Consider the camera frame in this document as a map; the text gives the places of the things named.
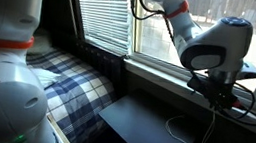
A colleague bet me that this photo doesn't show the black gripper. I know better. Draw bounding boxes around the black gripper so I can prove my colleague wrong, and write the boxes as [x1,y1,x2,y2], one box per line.
[183,72,246,115]

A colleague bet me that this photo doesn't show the white blind pull cord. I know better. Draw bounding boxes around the white blind pull cord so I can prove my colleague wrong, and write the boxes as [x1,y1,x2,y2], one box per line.
[161,101,219,143]

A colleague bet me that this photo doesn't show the closed grey window blinds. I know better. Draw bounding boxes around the closed grey window blinds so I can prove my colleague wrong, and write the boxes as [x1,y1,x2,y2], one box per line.
[65,0,138,58]

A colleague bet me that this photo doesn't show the dark grey side table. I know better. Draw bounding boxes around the dark grey side table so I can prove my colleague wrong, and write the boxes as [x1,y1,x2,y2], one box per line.
[94,91,202,143]

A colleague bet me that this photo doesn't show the dark wooden ledge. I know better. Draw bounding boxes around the dark wooden ledge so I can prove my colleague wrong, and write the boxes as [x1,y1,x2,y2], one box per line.
[45,32,130,92]

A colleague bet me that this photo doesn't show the blue white plaid blanket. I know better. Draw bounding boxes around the blue white plaid blanket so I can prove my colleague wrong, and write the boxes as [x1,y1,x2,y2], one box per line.
[14,42,124,143]

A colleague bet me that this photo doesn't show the white blind tilt wand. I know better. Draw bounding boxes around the white blind tilt wand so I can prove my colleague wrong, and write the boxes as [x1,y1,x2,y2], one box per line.
[57,0,83,38]

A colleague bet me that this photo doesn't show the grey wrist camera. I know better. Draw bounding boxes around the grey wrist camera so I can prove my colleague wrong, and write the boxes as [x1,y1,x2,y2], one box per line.
[236,61,256,83]

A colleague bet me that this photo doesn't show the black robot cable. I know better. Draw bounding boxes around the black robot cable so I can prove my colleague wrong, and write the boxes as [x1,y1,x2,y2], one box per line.
[124,0,181,42]
[215,80,256,128]

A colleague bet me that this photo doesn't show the wooden robot mount table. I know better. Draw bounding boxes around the wooden robot mount table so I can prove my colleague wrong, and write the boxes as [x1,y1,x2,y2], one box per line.
[41,112,84,143]

